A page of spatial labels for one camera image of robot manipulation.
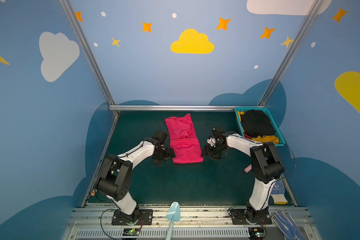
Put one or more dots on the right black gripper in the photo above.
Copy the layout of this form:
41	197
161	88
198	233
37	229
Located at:
212	150

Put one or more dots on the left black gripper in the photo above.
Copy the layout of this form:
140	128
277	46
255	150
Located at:
165	153

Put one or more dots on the magenta pink t-shirt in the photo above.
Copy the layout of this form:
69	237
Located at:
183	140

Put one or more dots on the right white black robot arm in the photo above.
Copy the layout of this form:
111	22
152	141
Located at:
267	167

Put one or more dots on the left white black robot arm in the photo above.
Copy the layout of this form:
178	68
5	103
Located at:
114	178

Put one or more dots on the red t-shirt in basket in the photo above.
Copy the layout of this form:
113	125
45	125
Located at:
248	137

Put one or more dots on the yellow t-shirt in basket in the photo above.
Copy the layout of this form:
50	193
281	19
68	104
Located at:
263	139

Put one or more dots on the black t-shirt in basket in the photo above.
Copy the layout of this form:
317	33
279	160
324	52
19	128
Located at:
255	123

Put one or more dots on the light blue toy shovel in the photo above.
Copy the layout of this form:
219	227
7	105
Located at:
173	215

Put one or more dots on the teal plastic basket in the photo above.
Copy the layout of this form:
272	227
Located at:
268	113

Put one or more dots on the blue dotted glove on table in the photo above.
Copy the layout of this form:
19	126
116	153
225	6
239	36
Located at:
278	193

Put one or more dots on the left green circuit board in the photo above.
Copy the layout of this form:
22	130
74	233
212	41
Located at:
131	232

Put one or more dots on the green circuit board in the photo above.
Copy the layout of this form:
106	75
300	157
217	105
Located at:
131	232
256	234

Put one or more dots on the right green circuit board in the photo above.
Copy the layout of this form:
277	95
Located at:
256	234

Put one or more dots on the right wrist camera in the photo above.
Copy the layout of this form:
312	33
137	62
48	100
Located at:
211	141

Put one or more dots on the aluminium frame back bar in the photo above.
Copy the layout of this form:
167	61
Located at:
177	108

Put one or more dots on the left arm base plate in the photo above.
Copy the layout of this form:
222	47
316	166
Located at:
144	216

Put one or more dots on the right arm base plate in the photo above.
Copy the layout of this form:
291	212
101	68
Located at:
238	216

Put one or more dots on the blue dotted glove on rail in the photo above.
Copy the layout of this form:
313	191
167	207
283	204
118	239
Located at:
287	226

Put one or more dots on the aluminium frame left post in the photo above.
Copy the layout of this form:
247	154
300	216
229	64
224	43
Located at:
76	26

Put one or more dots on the aluminium frame post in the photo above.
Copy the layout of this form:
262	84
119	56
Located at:
76	26
292	50

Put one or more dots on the aluminium frame right post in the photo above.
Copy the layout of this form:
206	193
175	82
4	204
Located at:
292	50

